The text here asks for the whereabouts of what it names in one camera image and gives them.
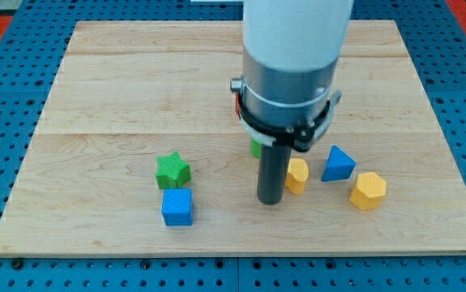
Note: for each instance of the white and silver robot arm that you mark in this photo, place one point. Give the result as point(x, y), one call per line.
point(284, 96)

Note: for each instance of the green star block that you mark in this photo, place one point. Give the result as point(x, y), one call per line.
point(172, 171)

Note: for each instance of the black clamp ring mount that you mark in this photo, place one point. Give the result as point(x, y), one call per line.
point(300, 138)

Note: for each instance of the light wooden board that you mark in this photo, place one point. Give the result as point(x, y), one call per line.
point(128, 92)

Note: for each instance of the blue cube block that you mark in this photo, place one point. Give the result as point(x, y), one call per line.
point(177, 206)

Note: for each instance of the yellow hexagon block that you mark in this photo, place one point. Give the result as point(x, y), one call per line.
point(368, 191)

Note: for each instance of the yellow rounded block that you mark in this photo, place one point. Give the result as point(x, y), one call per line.
point(297, 176)

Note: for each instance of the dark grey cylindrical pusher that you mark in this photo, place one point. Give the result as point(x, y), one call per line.
point(273, 165)

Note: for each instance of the green block behind arm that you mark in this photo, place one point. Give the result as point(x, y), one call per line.
point(255, 148)

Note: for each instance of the blue triangle block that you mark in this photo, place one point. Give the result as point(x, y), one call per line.
point(339, 165)

